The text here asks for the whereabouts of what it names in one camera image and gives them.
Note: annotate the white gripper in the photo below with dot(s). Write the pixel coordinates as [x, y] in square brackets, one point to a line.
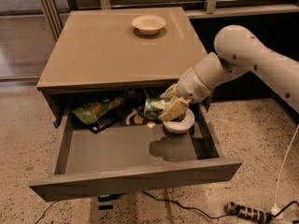
[192, 85]

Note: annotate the green soda can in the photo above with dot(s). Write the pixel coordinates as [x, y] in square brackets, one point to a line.
[154, 107]

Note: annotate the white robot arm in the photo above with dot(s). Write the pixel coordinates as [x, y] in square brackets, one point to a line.
[237, 51]

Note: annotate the white bowl in drawer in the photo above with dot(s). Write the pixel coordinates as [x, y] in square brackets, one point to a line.
[183, 126]

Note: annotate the grey open top drawer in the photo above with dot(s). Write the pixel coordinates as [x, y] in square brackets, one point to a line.
[123, 159]

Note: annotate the small cream food piece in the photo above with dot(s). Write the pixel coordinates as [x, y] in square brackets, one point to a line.
[151, 124]

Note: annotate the small tan food piece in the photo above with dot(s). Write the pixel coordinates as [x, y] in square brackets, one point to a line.
[138, 119]

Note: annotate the white curved small object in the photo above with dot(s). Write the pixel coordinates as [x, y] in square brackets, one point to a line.
[128, 118]

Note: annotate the black packet with stripes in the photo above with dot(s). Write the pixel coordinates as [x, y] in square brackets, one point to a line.
[104, 122]

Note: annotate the white bowl on table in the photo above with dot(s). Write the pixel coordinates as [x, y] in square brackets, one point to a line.
[149, 24]

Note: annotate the green snack bag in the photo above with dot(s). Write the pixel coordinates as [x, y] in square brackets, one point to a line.
[93, 111]

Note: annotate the grey side table cabinet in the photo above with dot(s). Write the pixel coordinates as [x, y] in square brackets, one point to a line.
[100, 50]

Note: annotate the black and white power strip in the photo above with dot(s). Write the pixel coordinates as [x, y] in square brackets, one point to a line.
[248, 213]

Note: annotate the white wall plug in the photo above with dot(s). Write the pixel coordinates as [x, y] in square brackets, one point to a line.
[276, 211]

